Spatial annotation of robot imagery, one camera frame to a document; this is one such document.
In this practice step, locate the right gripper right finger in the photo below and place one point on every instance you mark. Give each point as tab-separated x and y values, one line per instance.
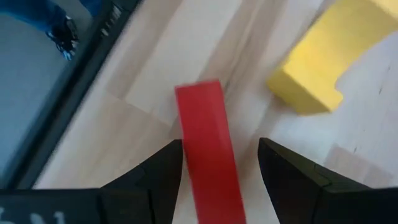
304	196

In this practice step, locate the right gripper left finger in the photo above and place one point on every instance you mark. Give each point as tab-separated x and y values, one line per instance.
146	193

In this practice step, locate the large red rectangular block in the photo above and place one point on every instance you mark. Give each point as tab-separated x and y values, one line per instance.
208	140

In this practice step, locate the yellow arch block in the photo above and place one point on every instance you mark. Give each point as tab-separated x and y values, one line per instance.
317	62

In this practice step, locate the black aluminium table frame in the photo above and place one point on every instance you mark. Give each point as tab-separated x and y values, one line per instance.
77	71

